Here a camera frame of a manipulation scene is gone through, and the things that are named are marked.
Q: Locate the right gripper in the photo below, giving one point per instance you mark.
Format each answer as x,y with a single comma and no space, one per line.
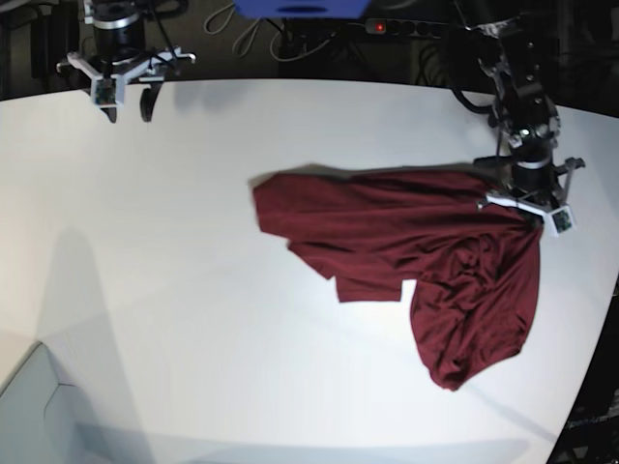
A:
147,67

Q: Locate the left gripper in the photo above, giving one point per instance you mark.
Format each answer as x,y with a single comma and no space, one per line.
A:
535,188

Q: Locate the dark red t-shirt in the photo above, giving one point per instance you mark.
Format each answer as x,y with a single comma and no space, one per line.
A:
476,268

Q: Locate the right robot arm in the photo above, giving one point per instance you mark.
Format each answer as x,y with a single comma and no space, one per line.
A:
131,46

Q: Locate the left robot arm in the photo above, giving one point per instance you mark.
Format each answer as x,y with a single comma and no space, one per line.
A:
526,119

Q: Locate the black box on floor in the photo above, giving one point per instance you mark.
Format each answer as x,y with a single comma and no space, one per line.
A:
52,37

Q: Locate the blue box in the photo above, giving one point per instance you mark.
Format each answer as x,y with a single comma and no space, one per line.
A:
301,8

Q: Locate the black power strip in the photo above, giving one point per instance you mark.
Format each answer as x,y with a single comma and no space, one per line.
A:
406,28

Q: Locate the white bin corner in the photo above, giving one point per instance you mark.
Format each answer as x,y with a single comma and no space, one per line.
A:
44,420

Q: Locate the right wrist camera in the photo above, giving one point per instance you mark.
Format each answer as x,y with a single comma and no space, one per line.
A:
104,92

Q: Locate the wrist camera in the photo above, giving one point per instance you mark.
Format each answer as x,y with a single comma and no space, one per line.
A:
560,220
104,92

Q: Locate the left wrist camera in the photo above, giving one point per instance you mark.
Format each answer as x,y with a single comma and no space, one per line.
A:
560,220

